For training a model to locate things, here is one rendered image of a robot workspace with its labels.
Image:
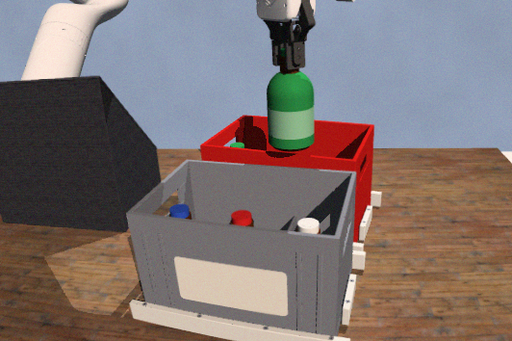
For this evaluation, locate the red bottle with pink label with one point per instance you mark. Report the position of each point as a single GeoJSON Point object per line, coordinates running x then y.
{"type": "Point", "coordinates": [242, 217]}

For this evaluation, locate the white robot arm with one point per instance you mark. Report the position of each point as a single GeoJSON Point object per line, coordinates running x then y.
{"type": "Point", "coordinates": [64, 35]}

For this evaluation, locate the red crate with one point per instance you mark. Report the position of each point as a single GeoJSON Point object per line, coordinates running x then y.
{"type": "Point", "coordinates": [335, 148]}

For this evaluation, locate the grey plastic crate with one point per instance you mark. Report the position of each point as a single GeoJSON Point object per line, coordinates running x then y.
{"type": "Point", "coordinates": [269, 277]}

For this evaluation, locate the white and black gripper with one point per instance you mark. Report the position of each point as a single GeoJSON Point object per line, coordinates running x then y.
{"type": "Point", "coordinates": [281, 11]}

